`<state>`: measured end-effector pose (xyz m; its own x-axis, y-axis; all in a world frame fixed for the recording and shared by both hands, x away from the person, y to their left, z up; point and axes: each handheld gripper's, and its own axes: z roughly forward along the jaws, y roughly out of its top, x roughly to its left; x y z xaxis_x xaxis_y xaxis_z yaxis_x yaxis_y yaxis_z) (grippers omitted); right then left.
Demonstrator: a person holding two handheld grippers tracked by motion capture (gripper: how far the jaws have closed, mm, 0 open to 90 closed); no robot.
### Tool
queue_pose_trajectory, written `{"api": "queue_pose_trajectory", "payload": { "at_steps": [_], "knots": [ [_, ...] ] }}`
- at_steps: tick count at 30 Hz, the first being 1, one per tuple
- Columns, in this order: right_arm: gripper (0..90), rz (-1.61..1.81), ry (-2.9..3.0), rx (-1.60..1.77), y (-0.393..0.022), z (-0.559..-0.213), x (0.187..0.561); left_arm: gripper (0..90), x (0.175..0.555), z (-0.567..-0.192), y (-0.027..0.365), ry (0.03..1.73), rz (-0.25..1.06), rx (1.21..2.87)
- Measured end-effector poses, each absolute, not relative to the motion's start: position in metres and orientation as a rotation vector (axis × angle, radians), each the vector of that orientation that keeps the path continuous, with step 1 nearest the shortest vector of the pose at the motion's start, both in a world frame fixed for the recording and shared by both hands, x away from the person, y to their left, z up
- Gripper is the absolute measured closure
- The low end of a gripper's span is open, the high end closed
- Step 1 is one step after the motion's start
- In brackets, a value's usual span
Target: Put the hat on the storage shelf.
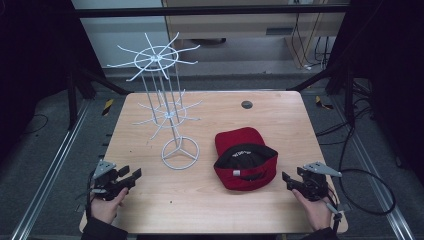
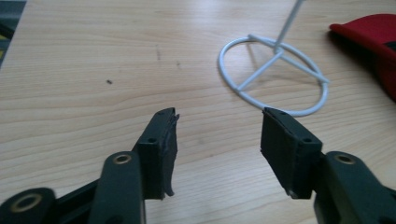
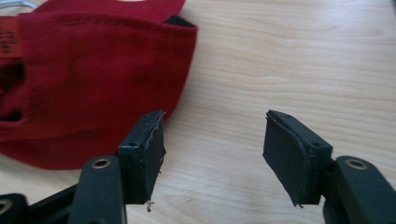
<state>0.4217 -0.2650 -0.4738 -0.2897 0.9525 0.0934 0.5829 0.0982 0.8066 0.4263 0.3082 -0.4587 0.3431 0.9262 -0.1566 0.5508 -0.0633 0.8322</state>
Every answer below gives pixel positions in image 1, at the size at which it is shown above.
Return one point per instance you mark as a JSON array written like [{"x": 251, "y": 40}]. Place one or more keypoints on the yellow black floor tape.
[
  {"x": 322, "y": 103},
  {"x": 107, "y": 106}
]

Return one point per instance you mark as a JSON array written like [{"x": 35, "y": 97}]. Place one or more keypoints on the black stand legs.
[
  {"x": 71, "y": 100},
  {"x": 349, "y": 100}
]

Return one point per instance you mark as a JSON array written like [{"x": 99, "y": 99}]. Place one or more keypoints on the red baseball cap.
[{"x": 240, "y": 138}]

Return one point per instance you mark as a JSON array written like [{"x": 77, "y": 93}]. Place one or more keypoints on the metal floor rail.
[
  {"x": 376, "y": 186},
  {"x": 50, "y": 166}
]

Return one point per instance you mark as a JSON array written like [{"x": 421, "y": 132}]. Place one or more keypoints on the person's left hand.
[{"x": 105, "y": 210}]

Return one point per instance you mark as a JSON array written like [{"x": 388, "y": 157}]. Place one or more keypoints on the wooden desk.
[{"x": 233, "y": 25}]

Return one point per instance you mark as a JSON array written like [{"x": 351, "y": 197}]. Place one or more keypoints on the black horizontal bar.
[{"x": 200, "y": 11}]

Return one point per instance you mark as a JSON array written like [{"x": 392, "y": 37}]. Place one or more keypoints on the person's right hand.
[{"x": 316, "y": 213}]

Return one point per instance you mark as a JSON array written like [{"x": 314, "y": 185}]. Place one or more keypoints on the grey table grommet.
[{"x": 246, "y": 104}]

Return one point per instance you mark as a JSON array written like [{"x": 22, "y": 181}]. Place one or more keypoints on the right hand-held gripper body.
[{"x": 315, "y": 186}]

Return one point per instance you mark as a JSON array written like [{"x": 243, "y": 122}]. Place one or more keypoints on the white cabinet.
[{"x": 123, "y": 31}]

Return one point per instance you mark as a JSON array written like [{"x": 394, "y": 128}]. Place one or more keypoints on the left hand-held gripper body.
[{"x": 110, "y": 185}]

